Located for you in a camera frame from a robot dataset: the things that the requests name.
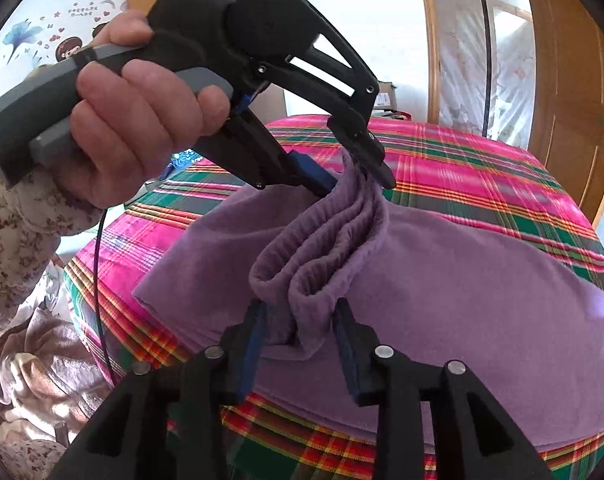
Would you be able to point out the person's left forearm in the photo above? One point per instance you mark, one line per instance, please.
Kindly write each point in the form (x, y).
(12, 250)

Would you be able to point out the blue printed tote bag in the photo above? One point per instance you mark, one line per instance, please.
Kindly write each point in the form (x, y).
(182, 162)

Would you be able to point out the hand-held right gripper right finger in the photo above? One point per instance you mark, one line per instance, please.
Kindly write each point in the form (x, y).
(346, 355)

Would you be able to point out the beige satin quilt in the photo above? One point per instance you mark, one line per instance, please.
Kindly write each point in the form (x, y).
(32, 375)

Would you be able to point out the person's left hand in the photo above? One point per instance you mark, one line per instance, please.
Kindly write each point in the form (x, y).
(132, 125)

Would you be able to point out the cartoon couple wall sticker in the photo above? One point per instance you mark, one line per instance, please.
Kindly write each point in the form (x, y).
(27, 30)

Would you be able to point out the pink plaid tablecloth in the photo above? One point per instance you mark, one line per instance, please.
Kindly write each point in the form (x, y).
(482, 160)

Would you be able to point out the purple fleece pants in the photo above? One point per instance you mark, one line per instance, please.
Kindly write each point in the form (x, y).
(457, 285)

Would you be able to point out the black curved pole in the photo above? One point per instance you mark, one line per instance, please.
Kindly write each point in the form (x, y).
(486, 35)

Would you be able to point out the wooden door frame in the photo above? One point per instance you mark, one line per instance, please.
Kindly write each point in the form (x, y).
(427, 35)

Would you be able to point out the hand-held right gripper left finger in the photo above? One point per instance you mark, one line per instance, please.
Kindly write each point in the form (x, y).
(252, 355)

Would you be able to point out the wooden door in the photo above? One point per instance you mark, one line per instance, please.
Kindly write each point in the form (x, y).
(572, 85)

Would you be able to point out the person's floral pajamas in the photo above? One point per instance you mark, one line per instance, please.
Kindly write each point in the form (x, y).
(27, 460)

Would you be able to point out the cardboard box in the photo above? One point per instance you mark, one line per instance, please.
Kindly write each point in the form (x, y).
(389, 102)

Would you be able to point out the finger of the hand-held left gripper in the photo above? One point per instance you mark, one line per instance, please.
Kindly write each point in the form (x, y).
(307, 167)
(367, 110)

